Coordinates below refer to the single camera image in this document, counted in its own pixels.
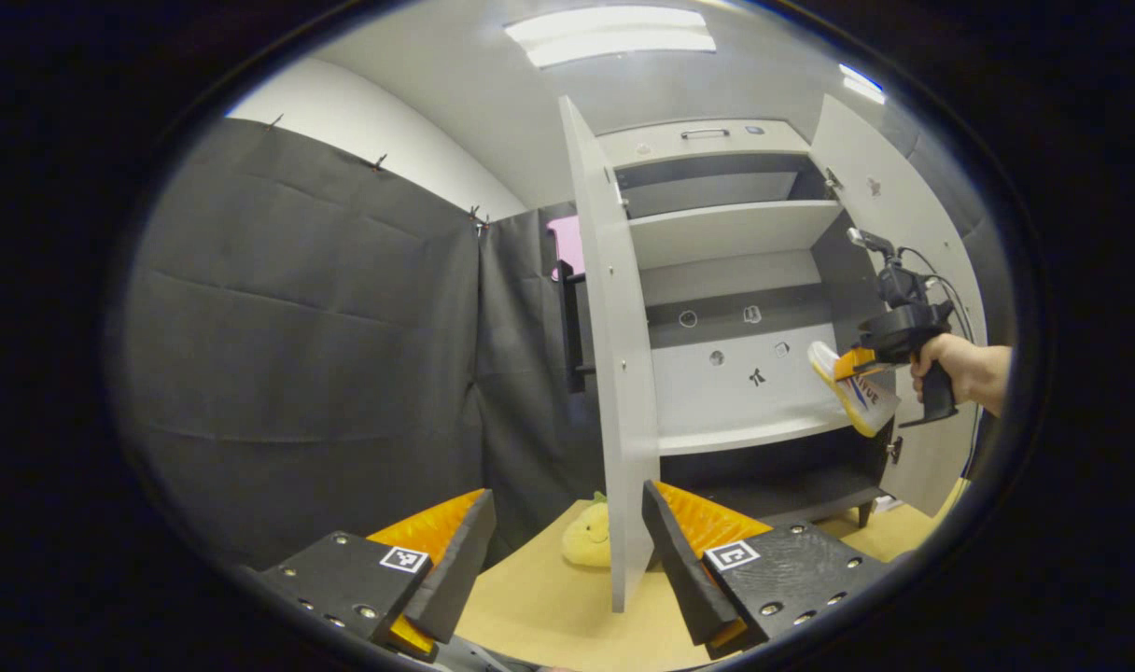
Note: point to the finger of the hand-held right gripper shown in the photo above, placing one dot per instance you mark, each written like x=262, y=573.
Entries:
x=857, y=364

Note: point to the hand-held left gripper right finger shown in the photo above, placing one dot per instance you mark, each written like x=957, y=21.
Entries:
x=684, y=569

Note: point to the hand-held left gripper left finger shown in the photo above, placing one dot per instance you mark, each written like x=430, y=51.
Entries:
x=455, y=579

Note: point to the white canvas shoe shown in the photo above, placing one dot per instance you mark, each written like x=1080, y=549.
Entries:
x=866, y=401

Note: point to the white cabinet door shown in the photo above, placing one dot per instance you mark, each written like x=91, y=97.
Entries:
x=623, y=373
x=903, y=205

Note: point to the white shoe cabinet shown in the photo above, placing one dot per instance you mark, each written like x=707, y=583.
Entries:
x=735, y=233

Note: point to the yellow plush toy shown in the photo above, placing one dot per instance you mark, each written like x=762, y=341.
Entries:
x=588, y=541

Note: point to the ceiling light panel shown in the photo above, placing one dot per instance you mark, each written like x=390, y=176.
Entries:
x=614, y=35
x=861, y=84

